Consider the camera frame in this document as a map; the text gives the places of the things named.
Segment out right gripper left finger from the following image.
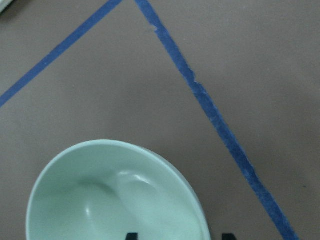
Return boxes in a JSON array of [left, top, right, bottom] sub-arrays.
[[125, 232, 138, 240]]

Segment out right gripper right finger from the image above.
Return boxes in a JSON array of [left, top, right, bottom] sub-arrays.
[[221, 233, 237, 240]]

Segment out green ceramic bowl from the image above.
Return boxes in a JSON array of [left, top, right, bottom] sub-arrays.
[[25, 140, 211, 240]]

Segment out cream bear tray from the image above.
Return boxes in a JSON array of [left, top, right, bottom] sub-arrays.
[[0, 0, 13, 13]]

